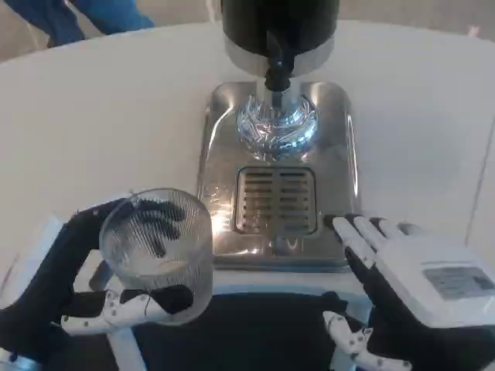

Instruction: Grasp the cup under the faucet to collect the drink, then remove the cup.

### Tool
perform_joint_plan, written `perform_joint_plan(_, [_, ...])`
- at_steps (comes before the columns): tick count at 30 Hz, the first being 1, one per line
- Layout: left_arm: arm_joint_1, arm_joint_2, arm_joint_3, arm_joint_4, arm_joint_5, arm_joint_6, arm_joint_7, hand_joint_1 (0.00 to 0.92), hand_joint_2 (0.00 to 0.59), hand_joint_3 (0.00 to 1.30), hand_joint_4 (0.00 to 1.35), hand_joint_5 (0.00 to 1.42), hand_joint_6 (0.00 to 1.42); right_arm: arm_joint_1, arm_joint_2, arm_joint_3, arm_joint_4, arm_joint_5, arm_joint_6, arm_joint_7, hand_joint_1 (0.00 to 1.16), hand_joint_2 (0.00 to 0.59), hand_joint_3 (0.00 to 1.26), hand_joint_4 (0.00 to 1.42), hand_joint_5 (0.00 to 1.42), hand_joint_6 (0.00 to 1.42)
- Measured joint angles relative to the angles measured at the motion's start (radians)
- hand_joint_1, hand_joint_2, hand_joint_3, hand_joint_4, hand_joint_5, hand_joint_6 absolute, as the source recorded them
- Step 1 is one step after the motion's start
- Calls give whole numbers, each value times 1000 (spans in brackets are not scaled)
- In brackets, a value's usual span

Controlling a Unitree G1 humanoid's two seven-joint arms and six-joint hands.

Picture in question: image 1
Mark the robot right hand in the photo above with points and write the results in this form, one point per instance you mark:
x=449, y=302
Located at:
x=410, y=293

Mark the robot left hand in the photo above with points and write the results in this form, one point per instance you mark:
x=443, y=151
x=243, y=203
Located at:
x=46, y=278

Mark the clear ribbed glass cup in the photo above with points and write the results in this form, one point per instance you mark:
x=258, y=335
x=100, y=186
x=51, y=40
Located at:
x=162, y=270

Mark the steel drip tray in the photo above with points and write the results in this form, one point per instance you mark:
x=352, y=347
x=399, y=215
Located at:
x=336, y=162

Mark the steel slotted tray grid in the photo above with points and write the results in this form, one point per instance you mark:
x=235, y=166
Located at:
x=277, y=201

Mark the black dispenser tap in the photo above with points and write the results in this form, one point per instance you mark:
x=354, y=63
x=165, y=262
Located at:
x=279, y=69

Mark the person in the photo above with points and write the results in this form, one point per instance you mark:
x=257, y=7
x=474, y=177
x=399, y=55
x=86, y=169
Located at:
x=96, y=15

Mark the black steel drink dispenser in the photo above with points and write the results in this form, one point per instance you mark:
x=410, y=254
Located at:
x=247, y=27

